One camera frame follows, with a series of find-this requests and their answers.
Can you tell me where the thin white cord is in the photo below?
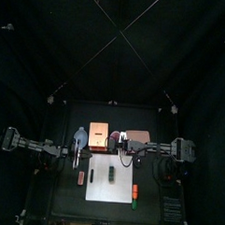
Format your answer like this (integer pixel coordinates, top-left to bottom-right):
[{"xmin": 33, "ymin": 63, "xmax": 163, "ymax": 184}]
[
  {"xmin": 79, "ymin": 0, "xmax": 184, "ymax": 110},
  {"xmin": 49, "ymin": 0, "xmax": 164, "ymax": 105}
]

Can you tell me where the small black round object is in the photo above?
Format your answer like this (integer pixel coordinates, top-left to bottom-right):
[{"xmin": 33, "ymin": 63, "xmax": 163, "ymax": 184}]
[{"xmin": 132, "ymin": 157, "xmax": 144, "ymax": 169}]

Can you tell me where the white cutting board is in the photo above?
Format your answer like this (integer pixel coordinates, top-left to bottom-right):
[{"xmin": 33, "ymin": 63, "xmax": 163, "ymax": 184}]
[{"xmin": 84, "ymin": 152, "xmax": 135, "ymax": 204}]

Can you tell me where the orange toy carrot piece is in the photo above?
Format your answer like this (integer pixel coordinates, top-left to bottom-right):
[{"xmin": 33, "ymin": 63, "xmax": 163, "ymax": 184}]
[{"xmin": 132, "ymin": 184, "xmax": 139, "ymax": 201}]

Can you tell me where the black cloth backdrop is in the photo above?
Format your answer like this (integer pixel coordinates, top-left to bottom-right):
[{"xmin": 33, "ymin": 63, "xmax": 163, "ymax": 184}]
[{"xmin": 0, "ymin": 0, "xmax": 225, "ymax": 162}]

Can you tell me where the pink plastic tray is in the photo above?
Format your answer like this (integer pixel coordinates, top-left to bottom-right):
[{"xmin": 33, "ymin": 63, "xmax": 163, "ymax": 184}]
[{"xmin": 125, "ymin": 129, "xmax": 152, "ymax": 145}]

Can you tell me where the small red rectangular block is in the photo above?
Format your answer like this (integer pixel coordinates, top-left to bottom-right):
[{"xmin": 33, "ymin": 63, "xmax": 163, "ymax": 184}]
[{"xmin": 77, "ymin": 171, "xmax": 86, "ymax": 187}]

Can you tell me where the wooden box with slot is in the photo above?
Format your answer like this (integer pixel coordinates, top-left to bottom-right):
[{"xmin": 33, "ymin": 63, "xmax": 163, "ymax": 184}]
[{"xmin": 87, "ymin": 121, "xmax": 110, "ymax": 152}]

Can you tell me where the white printed label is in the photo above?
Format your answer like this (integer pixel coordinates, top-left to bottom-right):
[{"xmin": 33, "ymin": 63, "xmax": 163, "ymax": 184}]
[{"xmin": 160, "ymin": 193, "xmax": 185, "ymax": 225}]

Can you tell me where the black cable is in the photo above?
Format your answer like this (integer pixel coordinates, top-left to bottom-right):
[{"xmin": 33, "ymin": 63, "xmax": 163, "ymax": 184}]
[{"xmin": 117, "ymin": 148, "xmax": 135, "ymax": 169}]

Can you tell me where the red plastic cup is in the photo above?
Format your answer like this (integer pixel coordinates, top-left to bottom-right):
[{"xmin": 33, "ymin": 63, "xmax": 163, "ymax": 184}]
[{"xmin": 109, "ymin": 130, "xmax": 122, "ymax": 144}]

